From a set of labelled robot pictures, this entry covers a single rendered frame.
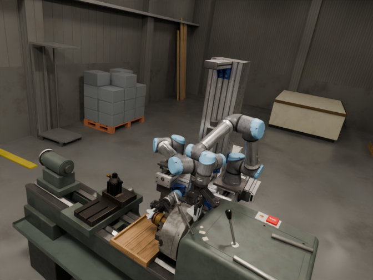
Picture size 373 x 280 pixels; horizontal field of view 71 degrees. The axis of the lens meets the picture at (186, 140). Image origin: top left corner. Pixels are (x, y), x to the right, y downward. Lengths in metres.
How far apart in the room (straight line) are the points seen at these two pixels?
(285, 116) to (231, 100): 5.86
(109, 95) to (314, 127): 5.35
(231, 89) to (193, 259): 1.22
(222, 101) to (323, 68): 8.12
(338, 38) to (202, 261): 9.23
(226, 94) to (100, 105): 4.17
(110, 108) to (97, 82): 0.59
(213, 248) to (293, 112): 6.72
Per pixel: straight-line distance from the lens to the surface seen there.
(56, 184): 2.33
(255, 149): 1.76
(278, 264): 1.39
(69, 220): 2.03
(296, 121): 7.87
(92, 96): 6.00
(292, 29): 10.10
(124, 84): 5.90
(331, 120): 7.85
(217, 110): 2.10
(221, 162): 1.36
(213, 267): 1.36
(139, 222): 2.00
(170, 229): 1.52
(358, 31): 10.09
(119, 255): 1.89
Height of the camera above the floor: 2.16
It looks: 22 degrees down
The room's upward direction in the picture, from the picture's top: 8 degrees clockwise
